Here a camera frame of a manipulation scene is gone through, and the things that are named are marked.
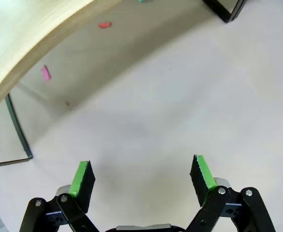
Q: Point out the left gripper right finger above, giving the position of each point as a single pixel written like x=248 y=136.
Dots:
x=201 y=181

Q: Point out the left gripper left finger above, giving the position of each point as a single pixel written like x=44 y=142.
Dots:
x=83 y=183

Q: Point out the wooden two-tier black-framed shelf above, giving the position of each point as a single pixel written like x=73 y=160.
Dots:
x=10 y=36
x=240 y=7

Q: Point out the pink paper scrap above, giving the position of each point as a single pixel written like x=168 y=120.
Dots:
x=46 y=73

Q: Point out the red paper scrap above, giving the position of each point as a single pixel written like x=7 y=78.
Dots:
x=104 y=25

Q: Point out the teal paper scrap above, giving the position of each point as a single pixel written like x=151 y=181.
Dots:
x=144 y=0

